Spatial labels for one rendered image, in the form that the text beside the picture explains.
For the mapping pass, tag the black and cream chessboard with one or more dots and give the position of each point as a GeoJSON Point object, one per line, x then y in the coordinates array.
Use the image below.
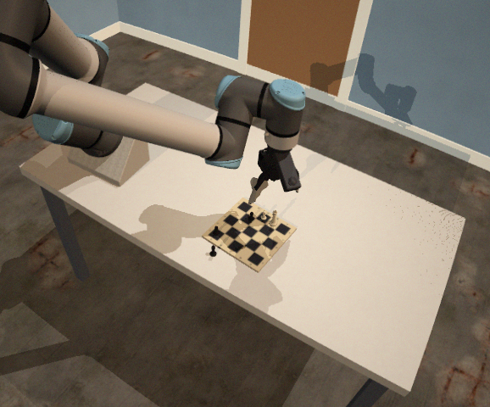
{"type": "Point", "coordinates": [252, 242]}

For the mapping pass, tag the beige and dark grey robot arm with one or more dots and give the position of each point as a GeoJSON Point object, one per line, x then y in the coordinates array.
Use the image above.
{"type": "Point", "coordinates": [57, 101]}

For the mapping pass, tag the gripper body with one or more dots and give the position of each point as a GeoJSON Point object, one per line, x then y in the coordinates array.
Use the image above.
{"type": "Point", "coordinates": [266, 162]}

